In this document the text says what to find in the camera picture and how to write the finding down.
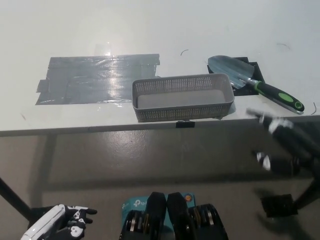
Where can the robot right hand white black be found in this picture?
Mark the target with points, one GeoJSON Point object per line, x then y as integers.
{"type": "Point", "coordinates": [280, 126]}

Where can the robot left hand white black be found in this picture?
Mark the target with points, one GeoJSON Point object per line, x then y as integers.
{"type": "Point", "coordinates": [50, 222]}

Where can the black table leg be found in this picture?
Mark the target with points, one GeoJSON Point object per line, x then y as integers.
{"type": "Point", "coordinates": [306, 192]}
{"type": "Point", "coordinates": [15, 197]}

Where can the black tape patch on table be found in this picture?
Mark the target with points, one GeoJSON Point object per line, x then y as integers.
{"type": "Point", "coordinates": [257, 72]}

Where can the teal tp-link box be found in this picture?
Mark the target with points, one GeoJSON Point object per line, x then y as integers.
{"type": "Point", "coordinates": [135, 203]}

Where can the small black tape at edge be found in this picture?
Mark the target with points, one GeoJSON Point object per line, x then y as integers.
{"type": "Point", "coordinates": [185, 124]}

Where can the grey perforated plastic basket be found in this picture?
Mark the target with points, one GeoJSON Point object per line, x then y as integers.
{"type": "Point", "coordinates": [180, 100]}

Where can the grey duct tape patch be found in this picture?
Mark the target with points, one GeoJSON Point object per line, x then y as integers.
{"type": "Point", "coordinates": [87, 80]}

